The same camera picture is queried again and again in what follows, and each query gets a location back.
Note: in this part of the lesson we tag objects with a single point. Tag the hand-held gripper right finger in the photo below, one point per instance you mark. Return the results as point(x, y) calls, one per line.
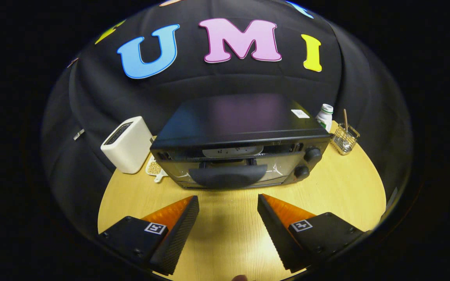
point(275, 230)

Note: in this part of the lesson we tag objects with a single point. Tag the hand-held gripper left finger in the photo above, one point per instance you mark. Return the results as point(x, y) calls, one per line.
point(180, 230)

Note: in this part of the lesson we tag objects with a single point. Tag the white square plate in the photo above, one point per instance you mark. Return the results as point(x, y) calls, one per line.
point(233, 151)

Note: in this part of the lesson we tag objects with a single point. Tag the black toaster oven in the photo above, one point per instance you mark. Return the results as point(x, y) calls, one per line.
point(229, 117)

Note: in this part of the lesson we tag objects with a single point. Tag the cream white pop-up toaster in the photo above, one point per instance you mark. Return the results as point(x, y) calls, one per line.
point(131, 148)

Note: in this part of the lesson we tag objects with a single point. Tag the small white grain dish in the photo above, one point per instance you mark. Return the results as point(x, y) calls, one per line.
point(154, 168)

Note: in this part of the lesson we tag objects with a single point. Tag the white bottle green label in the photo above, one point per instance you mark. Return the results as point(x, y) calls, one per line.
point(325, 113)

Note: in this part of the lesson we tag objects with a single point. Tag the thin wooden stick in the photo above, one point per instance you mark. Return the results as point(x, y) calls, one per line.
point(345, 117)

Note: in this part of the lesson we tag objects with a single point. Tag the silver cloth clip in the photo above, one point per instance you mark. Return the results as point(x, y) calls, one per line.
point(79, 134)

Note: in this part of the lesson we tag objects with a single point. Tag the black backdrop cloth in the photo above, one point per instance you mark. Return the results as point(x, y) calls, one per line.
point(92, 105)

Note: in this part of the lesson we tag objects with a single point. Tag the reddish cloth clip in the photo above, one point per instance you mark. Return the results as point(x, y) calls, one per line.
point(72, 61)

